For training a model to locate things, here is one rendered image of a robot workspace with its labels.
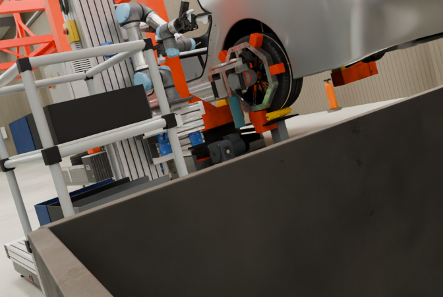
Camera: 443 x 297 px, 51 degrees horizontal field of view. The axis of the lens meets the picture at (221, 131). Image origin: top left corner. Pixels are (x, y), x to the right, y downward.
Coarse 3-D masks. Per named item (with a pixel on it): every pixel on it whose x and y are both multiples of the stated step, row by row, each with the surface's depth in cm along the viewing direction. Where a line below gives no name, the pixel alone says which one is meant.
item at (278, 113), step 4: (284, 108) 376; (288, 108) 377; (272, 112) 368; (276, 112) 369; (280, 112) 370; (284, 112) 374; (288, 112) 376; (268, 116) 365; (272, 116) 365; (276, 116) 368; (280, 116) 372; (268, 120) 366
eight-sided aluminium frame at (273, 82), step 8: (232, 48) 375; (240, 48) 368; (248, 48) 362; (256, 48) 357; (232, 56) 384; (264, 56) 351; (264, 64) 353; (272, 64) 354; (224, 72) 390; (224, 80) 393; (272, 80) 352; (272, 88) 353; (272, 96) 361; (248, 104) 386; (264, 104) 364; (248, 112) 380
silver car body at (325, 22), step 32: (224, 0) 382; (256, 0) 355; (288, 0) 332; (320, 0) 312; (352, 0) 302; (384, 0) 309; (416, 0) 329; (224, 32) 392; (288, 32) 340; (320, 32) 318; (352, 32) 307; (384, 32) 315; (416, 32) 338; (192, 64) 642; (320, 64) 325; (352, 64) 445; (224, 96) 413
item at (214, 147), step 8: (224, 136) 395; (232, 136) 391; (240, 136) 401; (216, 144) 381; (224, 144) 380; (232, 144) 388; (240, 144) 393; (248, 144) 397; (216, 152) 381; (224, 152) 379; (232, 152) 384; (240, 152) 395; (216, 160) 384; (224, 160) 379
